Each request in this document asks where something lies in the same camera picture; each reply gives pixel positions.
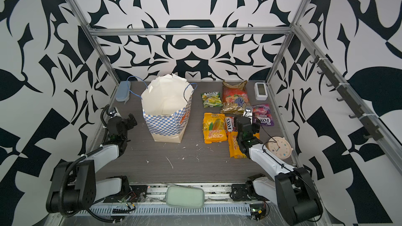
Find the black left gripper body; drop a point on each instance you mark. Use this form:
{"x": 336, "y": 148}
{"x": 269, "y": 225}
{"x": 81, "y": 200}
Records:
{"x": 129, "y": 125}

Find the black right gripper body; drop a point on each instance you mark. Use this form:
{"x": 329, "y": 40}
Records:
{"x": 256, "y": 128}

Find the purple candy packet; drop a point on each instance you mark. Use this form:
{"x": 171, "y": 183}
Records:
{"x": 262, "y": 115}

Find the yellow snack packet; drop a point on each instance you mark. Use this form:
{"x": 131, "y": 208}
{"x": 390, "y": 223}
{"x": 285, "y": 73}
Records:
{"x": 214, "y": 128}
{"x": 235, "y": 148}

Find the red fruit candy bag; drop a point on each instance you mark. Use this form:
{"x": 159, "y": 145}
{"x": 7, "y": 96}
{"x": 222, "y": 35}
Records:
{"x": 235, "y": 98}

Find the green candy packet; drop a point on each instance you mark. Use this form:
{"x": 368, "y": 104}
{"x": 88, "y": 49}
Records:
{"x": 211, "y": 99}

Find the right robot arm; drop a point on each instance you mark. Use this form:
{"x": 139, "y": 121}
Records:
{"x": 290, "y": 188}

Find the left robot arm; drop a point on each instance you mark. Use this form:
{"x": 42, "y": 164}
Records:
{"x": 74, "y": 186}

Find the beige round clock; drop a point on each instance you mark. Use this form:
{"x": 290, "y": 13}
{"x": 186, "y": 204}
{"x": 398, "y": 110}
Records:
{"x": 280, "y": 147}

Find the white digital thermometer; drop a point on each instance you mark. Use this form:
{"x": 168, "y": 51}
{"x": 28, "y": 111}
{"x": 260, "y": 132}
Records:
{"x": 261, "y": 92}

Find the wall hook rail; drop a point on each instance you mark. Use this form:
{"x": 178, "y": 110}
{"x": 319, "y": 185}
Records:
{"x": 349, "y": 96}

